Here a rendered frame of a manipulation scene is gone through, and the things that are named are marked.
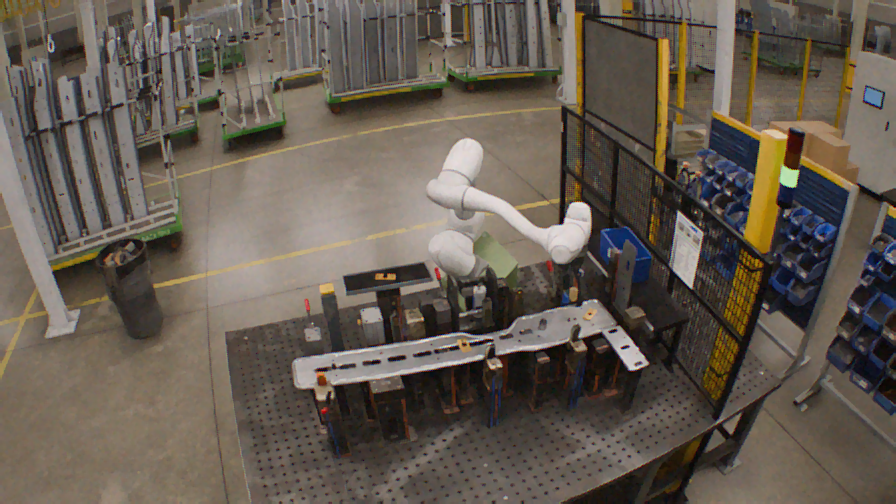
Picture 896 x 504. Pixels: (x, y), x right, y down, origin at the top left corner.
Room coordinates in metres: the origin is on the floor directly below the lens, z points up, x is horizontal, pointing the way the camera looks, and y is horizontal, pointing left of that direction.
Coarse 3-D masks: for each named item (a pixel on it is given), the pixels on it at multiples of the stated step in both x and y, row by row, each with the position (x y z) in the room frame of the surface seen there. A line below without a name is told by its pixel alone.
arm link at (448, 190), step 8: (440, 176) 2.27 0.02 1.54; (448, 176) 2.25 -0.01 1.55; (456, 176) 2.24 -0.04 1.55; (464, 176) 2.25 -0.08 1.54; (432, 184) 2.25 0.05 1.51; (440, 184) 2.24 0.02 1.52; (448, 184) 2.22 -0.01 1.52; (456, 184) 2.22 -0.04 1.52; (464, 184) 2.23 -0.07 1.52; (432, 192) 2.23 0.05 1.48; (440, 192) 2.21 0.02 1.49; (448, 192) 2.20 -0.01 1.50; (456, 192) 2.19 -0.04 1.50; (432, 200) 2.25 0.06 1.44; (440, 200) 2.20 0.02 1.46; (448, 200) 2.18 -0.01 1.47; (456, 200) 2.17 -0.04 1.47; (456, 208) 2.18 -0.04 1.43
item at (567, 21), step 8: (568, 0) 8.77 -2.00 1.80; (568, 8) 8.77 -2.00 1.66; (560, 16) 8.77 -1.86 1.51; (568, 16) 8.77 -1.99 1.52; (560, 24) 8.77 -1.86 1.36; (568, 24) 8.77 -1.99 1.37; (568, 32) 8.77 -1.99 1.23; (568, 40) 8.76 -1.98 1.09; (568, 48) 8.76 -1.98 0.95; (568, 56) 8.76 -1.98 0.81; (568, 64) 8.76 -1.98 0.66; (568, 72) 8.76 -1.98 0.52; (568, 80) 8.76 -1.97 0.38; (568, 88) 8.76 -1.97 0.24; (568, 96) 8.76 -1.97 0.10
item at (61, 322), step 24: (0, 120) 3.21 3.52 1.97; (0, 144) 3.12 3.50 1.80; (0, 168) 3.10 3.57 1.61; (24, 216) 3.13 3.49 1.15; (24, 240) 3.10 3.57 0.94; (48, 264) 3.26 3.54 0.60; (48, 288) 3.12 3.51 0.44; (48, 312) 3.08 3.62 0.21; (72, 312) 3.34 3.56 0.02; (48, 336) 2.96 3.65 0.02
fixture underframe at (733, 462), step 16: (752, 416) 1.66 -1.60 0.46; (720, 432) 1.82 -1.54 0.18; (736, 432) 1.70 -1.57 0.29; (720, 448) 1.66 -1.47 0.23; (736, 448) 1.67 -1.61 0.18; (656, 464) 1.41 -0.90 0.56; (688, 464) 1.60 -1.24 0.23; (704, 464) 1.58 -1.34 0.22; (720, 464) 1.68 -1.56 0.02; (736, 464) 1.66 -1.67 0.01; (624, 480) 1.57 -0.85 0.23; (640, 480) 1.42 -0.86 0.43; (672, 480) 1.51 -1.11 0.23; (624, 496) 1.48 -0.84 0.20; (640, 496) 1.41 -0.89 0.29
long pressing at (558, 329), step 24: (552, 312) 2.05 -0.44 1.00; (576, 312) 2.03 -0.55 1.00; (600, 312) 2.02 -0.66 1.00; (456, 336) 1.92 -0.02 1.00; (480, 336) 1.91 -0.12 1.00; (528, 336) 1.89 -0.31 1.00; (552, 336) 1.88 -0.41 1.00; (312, 360) 1.76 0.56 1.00; (336, 360) 1.77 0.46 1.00; (360, 360) 1.77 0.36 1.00; (384, 360) 1.77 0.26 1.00; (408, 360) 1.77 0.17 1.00; (432, 360) 1.77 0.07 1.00; (456, 360) 1.77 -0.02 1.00; (312, 384) 1.62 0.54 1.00; (336, 384) 1.63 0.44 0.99
